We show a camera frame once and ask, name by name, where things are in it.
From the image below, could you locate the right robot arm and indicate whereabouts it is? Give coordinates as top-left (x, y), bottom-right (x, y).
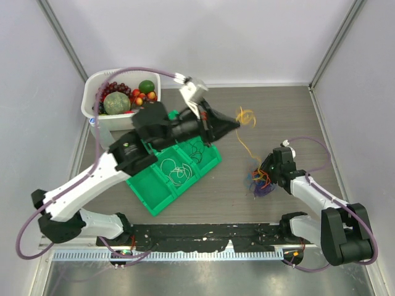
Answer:
top-left (259, 147), bottom-right (378, 266)

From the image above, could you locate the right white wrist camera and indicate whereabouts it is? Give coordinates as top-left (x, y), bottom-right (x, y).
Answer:
top-left (280, 139), bottom-right (296, 158)

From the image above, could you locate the green melon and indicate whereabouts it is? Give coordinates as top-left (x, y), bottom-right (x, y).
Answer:
top-left (104, 92), bottom-right (131, 115)

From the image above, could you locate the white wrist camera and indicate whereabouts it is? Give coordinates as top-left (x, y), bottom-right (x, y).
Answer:
top-left (173, 73), bottom-right (208, 120)
top-left (280, 139), bottom-right (296, 158)

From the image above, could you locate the black thin cable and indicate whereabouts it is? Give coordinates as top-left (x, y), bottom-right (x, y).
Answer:
top-left (188, 141), bottom-right (206, 164)

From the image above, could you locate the white plastic basket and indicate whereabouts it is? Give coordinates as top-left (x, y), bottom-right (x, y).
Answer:
top-left (81, 70), bottom-right (161, 131)

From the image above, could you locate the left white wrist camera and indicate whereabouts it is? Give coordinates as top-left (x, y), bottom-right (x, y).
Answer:
top-left (173, 73), bottom-right (208, 120)

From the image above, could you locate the white slotted cable duct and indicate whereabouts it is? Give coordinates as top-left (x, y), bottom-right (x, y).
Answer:
top-left (52, 249), bottom-right (284, 262)

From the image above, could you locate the green lime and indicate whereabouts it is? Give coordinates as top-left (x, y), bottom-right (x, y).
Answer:
top-left (138, 80), bottom-right (155, 94)

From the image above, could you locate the red grape bunch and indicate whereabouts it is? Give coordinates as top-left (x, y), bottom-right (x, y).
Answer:
top-left (100, 81), bottom-right (131, 102)

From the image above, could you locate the yellow thin cable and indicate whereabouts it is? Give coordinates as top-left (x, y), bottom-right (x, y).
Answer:
top-left (234, 106), bottom-right (266, 181)

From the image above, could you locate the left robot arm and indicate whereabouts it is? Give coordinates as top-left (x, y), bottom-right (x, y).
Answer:
top-left (31, 100), bottom-right (240, 246)

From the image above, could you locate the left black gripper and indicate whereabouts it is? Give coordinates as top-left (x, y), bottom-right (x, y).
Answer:
top-left (153, 98), bottom-right (241, 152)

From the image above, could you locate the dark grape bunch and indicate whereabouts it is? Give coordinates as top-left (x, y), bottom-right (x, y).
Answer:
top-left (97, 101), bottom-right (107, 115)

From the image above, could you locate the purple thin cable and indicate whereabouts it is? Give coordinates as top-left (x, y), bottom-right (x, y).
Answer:
top-left (251, 183), bottom-right (278, 199)

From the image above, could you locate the green compartment tray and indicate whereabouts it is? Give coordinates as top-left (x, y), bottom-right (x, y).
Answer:
top-left (125, 110), bottom-right (223, 217)

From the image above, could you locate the clear water bottle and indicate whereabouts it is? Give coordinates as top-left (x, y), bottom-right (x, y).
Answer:
top-left (89, 118), bottom-right (115, 151)

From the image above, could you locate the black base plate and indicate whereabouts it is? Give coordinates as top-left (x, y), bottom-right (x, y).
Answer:
top-left (107, 223), bottom-right (306, 253)

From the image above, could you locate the red yellow cherries bunch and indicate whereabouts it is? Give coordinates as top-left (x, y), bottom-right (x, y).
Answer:
top-left (129, 89), bottom-right (157, 112)

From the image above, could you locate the white thin cable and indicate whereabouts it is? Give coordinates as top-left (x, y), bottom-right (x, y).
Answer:
top-left (159, 158), bottom-right (196, 187)

